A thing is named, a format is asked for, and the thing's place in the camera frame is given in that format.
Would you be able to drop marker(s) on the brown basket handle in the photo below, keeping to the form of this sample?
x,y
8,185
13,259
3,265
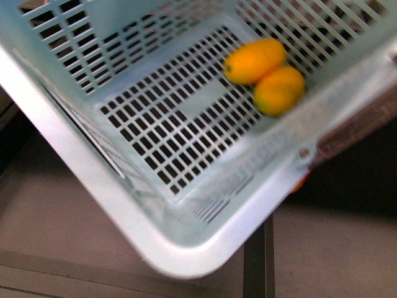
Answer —
x,y
372,105

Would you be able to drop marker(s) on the orange fruit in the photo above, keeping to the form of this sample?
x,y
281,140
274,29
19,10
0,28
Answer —
x,y
302,182

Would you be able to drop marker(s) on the light blue plastic basket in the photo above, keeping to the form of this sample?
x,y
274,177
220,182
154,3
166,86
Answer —
x,y
132,96

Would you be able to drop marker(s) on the yellow orange mango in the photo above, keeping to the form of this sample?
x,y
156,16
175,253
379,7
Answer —
x,y
279,91
252,61

